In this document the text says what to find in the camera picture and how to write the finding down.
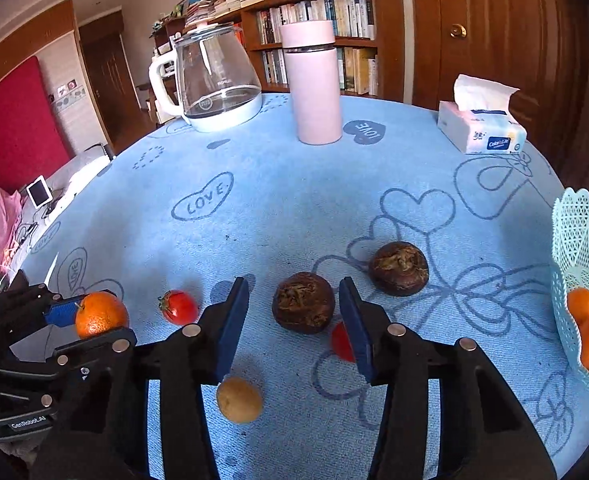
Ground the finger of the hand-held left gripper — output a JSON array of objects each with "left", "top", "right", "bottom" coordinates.
[
  {"left": 0, "top": 327, "right": 138, "bottom": 386},
  {"left": 0, "top": 270, "right": 84, "bottom": 333}
]

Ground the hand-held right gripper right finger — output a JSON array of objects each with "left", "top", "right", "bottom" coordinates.
[{"left": 339, "top": 276, "right": 558, "bottom": 480}]

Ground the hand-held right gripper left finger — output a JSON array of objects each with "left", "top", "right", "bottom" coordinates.
[{"left": 29, "top": 276, "right": 250, "bottom": 480}]

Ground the large red tomato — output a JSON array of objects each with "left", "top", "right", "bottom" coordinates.
[{"left": 331, "top": 321, "right": 356, "bottom": 363}]

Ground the small mandarin orange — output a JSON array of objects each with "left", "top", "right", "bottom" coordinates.
[
  {"left": 75, "top": 291, "right": 130, "bottom": 340},
  {"left": 567, "top": 287, "right": 589, "bottom": 322}
]

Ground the small red tomato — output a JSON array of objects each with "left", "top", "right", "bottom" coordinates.
[{"left": 158, "top": 289, "right": 200, "bottom": 325}]

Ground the dark brown water chestnut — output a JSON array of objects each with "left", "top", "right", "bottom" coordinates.
[
  {"left": 272, "top": 272, "right": 336, "bottom": 334},
  {"left": 368, "top": 241, "right": 430, "bottom": 297}
]

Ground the brown round longan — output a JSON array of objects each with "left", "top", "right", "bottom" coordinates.
[{"left": 216, "top": 377, "right": 264, "bottom": 424}]

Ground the light green plastic basket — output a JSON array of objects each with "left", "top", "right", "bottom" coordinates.
[{"left": 551, "top": 187, "right": 589, "bottom": 406}]

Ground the white tablet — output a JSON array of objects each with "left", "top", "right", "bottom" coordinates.
[{"left": 27, "top": 176, "right": 54, "bottom": 208}]

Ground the blue printed tablecloth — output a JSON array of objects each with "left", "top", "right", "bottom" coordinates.
[{"left": 17, "top": 92, "right": 589, "bottom": 480}]

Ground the white bed sheet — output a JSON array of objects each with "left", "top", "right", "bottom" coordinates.
[{"left": 4, "top": 145, "right": 118, "bottom": 281}]

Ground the red padded headboard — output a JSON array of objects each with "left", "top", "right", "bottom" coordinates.
[{"left": 0, "top": 55, "right": 72, "bottom": 196}]

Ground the white tissue pack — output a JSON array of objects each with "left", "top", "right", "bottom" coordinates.
[{"left": 437, "top": 74, "right": 528, "bottom": 155}]

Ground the dark wooden door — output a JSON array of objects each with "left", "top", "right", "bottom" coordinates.
[{"left": 77, "top": 10, "right": 148, "bottom": 143}]

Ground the pink thermos bottle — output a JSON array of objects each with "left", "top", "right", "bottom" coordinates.
[{"left": 280, "top": 20, "right": 344, "bottom": 145}]

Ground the wooden bookshelf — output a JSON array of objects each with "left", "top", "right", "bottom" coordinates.
[{"left": 149, "top": 0, "right": 405, "bottom": 103}]

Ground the row of upright books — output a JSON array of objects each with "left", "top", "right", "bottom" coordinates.
[{"left": 257, "top": 0, "right": 379, "bottom": 97}]

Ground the brown panelled wooden door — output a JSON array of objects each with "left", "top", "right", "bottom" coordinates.
[{"left": 409, "top": 0, "right": 589, "bottom": 126}]

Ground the glass kettle with white handle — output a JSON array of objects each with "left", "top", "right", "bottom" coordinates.
[{"left": 148, "top": 22, "right": 263, "bottom": 133}]

